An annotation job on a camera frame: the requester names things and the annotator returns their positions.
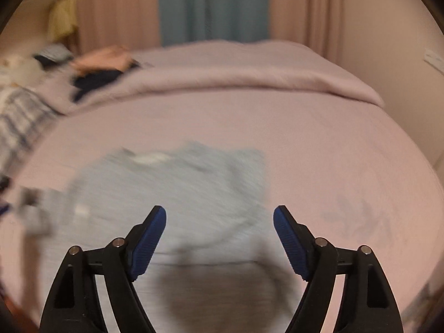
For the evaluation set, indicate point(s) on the teal curtain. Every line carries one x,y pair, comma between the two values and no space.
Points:
208,3

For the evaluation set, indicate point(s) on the grey dark cloth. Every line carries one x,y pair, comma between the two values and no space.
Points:
53,53

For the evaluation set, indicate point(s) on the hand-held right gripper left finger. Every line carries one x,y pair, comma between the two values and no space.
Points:
149,242

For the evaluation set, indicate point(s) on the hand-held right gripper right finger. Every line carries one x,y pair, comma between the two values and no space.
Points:
291,242

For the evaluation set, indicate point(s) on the plaid pillow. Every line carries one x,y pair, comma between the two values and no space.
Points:
17,121

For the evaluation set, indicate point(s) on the grey sweatshirt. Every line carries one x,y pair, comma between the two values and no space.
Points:
208,197

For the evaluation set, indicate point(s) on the yellow cloth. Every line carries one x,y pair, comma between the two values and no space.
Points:
64,17

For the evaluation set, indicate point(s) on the pink curtain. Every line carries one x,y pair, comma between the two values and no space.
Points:
114,7
305,7

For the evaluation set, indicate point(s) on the pink duvet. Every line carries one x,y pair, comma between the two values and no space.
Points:
242,66

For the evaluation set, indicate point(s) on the peach folded clothing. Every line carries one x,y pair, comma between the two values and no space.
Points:
104,59

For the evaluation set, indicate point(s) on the navy folded clothing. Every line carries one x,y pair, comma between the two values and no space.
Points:
93,79

